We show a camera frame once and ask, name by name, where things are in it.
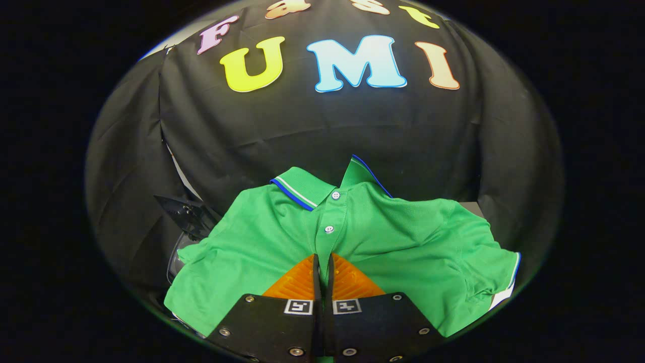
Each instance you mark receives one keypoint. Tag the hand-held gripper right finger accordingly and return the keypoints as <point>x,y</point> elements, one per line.
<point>373,327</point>

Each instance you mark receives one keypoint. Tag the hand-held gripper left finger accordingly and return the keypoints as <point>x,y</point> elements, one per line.
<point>272,327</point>

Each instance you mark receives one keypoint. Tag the green polo shirt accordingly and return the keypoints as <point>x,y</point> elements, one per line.
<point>413,242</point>

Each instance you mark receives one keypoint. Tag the white paper sheet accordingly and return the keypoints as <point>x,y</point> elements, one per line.
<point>501,300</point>

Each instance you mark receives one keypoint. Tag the black backdrop cloth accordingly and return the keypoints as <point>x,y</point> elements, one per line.
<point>302,126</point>

